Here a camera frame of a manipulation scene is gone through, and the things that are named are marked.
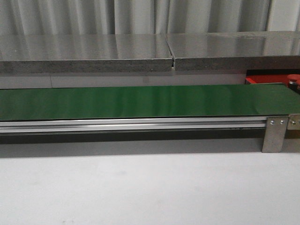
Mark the red mushroom push button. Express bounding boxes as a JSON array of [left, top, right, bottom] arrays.
[[287, 74, 300, 91]]

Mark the red plastic tray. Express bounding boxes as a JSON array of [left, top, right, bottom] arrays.
[[245, 69, 300, 87]]

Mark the green conveyor belt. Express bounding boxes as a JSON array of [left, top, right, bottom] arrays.
[[0, 84, 300, 121]]

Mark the right grey stone slab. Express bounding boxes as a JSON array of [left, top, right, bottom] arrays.
[[166, 31, 300, 71]]

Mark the grey stone slab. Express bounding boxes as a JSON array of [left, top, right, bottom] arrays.
[[166, 31, 300, 71], [0, 34, 173, 74]]

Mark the left grey stone slab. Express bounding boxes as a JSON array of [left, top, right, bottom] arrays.
[[0, 34, 173, 74]]

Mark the grey pleated curtain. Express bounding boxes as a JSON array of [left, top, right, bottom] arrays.
[[0, 0, 300, 35]]

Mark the aluminium conveyor side rail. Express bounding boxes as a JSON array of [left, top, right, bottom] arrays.
[[0, 116, 267, 134]]

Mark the steel conveyor support bracket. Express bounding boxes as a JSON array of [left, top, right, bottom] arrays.
[[262, 116, 288, 153]]

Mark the steel conveyor end bracket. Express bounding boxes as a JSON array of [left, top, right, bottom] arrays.
[[287, 114, 300, 130]]

